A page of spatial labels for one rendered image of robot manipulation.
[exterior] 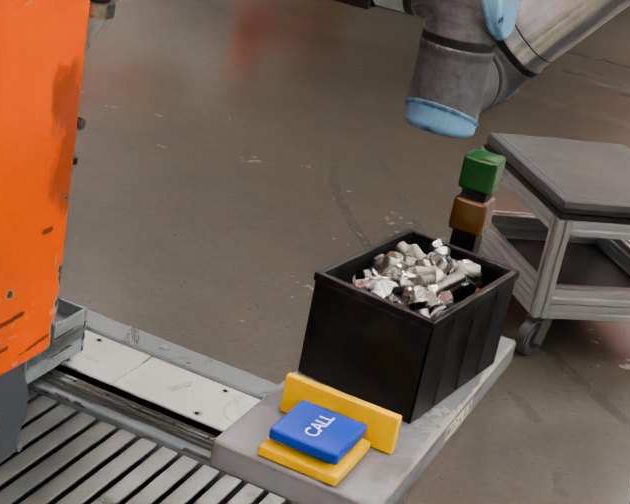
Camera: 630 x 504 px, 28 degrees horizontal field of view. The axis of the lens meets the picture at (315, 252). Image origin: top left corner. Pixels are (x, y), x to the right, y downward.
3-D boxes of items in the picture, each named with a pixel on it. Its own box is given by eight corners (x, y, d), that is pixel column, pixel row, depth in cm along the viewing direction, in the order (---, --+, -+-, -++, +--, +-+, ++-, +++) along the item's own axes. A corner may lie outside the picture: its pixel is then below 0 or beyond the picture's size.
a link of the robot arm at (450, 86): (488, 133, 159) (512, 38, 155) (460, 150, 149) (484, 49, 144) (420, 113, 162) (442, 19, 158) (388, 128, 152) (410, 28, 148)
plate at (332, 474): (294, 419, 121) (296, 411, 121) (369, 450, 119) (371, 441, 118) (256, 454, 114) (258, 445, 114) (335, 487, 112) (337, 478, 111)
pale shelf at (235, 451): (381, 315, 154) (386, 293, 152) (511, 362, 148) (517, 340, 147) (207, 466, 117) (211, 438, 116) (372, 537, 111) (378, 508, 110)
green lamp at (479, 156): (467, 178, 144) (475, 146, 143) (499, 189, 143) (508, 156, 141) (455, 187, 141) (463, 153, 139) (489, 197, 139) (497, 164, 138)
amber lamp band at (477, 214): (457, 218, 146) (465, 186, 144) (489, 229, 145) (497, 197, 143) (446, 227, 143) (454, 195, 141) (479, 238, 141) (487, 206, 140)
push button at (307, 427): (298, 417, 120) (302, 397, 120) (364, 444, 118) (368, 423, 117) (265, 448, 114) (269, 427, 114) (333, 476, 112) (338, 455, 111)
